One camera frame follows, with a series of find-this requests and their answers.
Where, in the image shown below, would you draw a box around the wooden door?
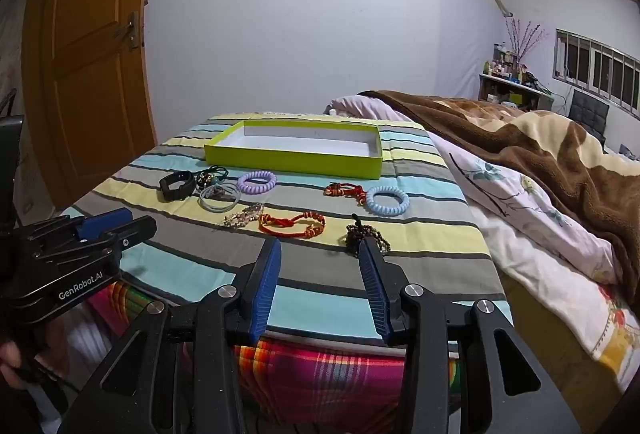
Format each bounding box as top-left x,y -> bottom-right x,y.
22,0 -> 158,209

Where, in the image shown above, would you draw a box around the black chair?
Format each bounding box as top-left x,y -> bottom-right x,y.
567,88 -> 611,137

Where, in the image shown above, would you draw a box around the yellow bed base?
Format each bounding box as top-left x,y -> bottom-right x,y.
500,271 -> 621,410

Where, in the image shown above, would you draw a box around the blue spiral hair tie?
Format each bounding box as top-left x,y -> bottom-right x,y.
365,186 -> 411,218

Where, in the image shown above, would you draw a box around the metal door handle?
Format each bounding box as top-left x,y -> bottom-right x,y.
114,11 -> 142,49

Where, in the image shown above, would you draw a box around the barred window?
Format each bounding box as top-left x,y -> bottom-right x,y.
552,28 -> 640,119

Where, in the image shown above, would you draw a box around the purple flower branches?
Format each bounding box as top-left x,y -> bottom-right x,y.
505,18 -> 548,64

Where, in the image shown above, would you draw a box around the black wristband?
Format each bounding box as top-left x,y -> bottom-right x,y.
159,171 -> 197,201

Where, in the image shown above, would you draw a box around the group of bottles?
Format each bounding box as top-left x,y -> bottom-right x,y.
482,42 -> 538,82

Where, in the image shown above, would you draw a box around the brown fleece blanket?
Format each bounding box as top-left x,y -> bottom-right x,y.
357,90 -> 640,315

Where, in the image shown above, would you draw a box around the black hair tie gold charms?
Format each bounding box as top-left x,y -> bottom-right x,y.
195,166 -> 230,189

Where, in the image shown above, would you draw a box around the white floral duvet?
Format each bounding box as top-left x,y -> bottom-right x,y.
430,129 -> 640,395

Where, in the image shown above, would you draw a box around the colourful plaid cloth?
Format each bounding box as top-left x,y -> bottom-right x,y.
87,281 -> 461,420

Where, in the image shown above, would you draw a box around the small red knotted bracelet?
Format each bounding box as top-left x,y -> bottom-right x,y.
324,182 -> 367,205

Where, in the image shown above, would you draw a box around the grey hair ties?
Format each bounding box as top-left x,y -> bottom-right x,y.
199,183 -> 242,213

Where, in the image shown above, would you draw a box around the dark beaded bracelet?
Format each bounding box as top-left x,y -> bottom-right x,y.
345,213 -> 391,257

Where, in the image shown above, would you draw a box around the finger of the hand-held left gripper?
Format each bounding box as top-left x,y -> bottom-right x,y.
15,208 -> 133,242
35,215 -> 157,275

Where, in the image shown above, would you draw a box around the green shallow box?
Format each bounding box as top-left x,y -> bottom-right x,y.
204,120 -> 385,181

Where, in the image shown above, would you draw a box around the striped bed sheet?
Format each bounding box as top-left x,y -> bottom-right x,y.
60,114 -> 513,350

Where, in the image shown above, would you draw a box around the purple spiral hair tie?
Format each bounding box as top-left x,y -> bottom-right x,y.
237,170 -> 278,193

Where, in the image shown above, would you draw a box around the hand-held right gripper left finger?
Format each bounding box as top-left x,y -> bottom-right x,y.
57,238 -> 283,434

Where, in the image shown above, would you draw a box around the rose gold beaded bracelet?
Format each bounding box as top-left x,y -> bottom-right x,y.
220,203 -> 266,229

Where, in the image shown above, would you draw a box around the person's left hand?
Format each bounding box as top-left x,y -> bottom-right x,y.
0,341 -> 23,386

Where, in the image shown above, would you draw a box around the pink quilt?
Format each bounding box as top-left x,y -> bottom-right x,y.
325,94 -> 426,122

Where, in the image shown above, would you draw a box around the large red knotted bracelet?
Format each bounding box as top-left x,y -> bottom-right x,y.
258,211 -> 327,239

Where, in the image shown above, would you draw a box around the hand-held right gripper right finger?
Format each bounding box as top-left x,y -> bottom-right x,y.
357,236 -> 583,434

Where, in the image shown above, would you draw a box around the cluttered shelf desk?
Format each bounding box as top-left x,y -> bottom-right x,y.
477,72 -> 556,112

